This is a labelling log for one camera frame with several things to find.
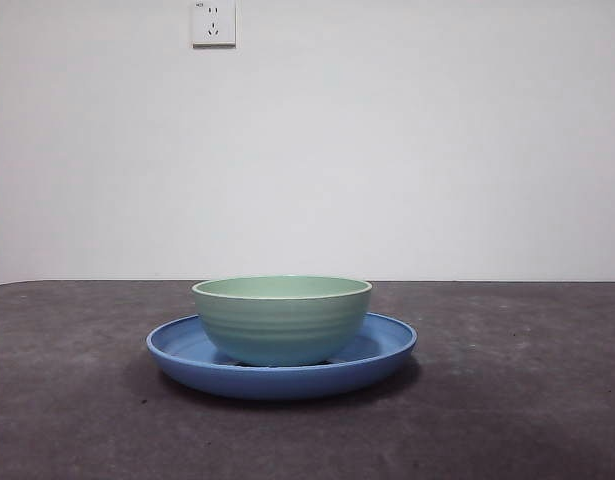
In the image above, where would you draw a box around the green ribbed bowl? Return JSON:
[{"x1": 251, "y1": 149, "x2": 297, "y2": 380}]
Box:
[{"x1": 191, "y1": 274, "x2": 374, "y2": 368}]

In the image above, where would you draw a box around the white wall socket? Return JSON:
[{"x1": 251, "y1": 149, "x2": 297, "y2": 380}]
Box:
[{"x1": 191, "y1": 0, "x2": 238, "y2": 50}]

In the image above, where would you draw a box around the blue round plate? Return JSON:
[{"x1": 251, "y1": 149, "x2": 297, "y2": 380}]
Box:
[{"x1": 146, "y1": 312, "x2": 419, "y2": 402}]

